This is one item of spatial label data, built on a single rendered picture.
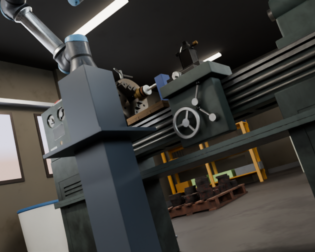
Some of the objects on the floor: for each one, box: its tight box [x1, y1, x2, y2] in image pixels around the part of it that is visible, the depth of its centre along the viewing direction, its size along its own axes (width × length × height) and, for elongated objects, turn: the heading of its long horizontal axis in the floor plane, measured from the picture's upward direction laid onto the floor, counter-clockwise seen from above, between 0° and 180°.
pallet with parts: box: [168, 174, 248, 220], centre depth 449 cm, size 86×125×45 cm
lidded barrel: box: [17, 200, 69, 252], centre depth 386 cm, size 57×57×69 cm
